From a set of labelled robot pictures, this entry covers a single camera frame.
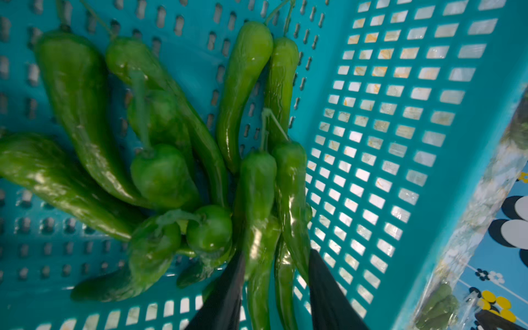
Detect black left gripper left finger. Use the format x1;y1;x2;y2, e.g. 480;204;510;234
186;252;246;330

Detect teal plastic basket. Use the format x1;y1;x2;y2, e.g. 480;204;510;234
1;1;527;329

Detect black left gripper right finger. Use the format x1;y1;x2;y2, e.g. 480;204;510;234
309;249;368;329

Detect clear clamshell with peppers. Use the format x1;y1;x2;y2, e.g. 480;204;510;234
414;282;479;329

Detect green peppers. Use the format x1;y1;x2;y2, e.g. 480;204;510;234
0;0;314;330

